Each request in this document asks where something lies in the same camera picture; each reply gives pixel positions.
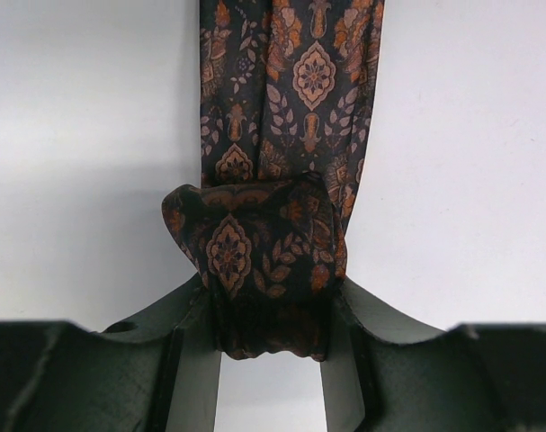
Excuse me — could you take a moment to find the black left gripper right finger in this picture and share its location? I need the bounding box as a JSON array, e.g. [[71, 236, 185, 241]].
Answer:
[[320, 281, 546, 432]]

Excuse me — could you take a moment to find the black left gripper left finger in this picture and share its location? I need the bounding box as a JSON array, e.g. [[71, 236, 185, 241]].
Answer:
[[0, 276, 221, 431]]

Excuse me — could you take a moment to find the dark brown paisley tie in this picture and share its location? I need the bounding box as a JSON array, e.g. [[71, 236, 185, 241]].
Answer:
[[162, 0, 384, 361]]

